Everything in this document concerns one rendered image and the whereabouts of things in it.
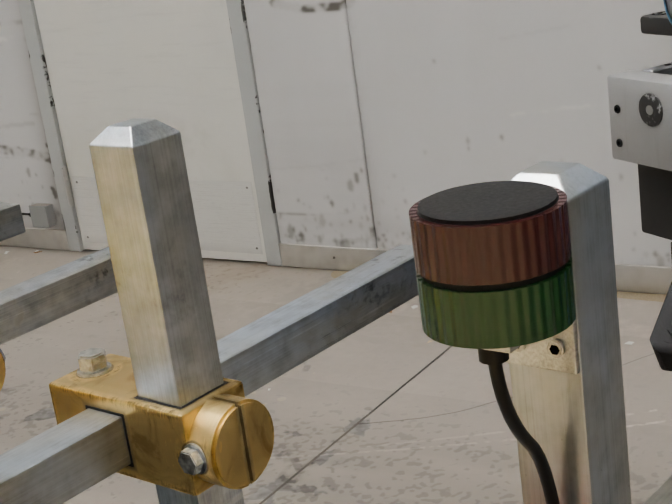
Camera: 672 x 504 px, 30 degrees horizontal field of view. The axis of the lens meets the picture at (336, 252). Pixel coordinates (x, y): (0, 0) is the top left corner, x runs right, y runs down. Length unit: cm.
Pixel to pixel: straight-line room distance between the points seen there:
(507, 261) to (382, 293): 44
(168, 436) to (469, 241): 29
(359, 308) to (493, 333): 41
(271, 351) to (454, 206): 35
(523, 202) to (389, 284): 43
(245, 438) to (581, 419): 23
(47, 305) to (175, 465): 32
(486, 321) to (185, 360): 27
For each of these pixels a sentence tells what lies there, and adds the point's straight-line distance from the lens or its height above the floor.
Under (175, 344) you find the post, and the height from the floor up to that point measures 101.
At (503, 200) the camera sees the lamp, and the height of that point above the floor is 111.
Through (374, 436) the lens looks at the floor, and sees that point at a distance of 286.
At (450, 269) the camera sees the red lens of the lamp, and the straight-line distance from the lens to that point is 46.
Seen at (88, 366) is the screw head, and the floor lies 98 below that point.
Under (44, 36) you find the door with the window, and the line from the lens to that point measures 456.
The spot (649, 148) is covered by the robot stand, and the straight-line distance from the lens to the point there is 131.
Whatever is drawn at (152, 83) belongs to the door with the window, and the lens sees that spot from 426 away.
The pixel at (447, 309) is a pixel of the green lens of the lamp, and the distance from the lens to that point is 47.
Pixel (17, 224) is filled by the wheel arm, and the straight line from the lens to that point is 129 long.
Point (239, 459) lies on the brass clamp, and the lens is 70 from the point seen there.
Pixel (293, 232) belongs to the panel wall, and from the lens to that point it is 406.
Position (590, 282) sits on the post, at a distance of 52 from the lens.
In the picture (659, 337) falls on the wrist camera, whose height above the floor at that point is 95.
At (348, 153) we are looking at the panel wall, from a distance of 385.
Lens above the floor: 124
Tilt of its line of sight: 17 degrees down
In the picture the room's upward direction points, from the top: 8 degrees counter-clockwise
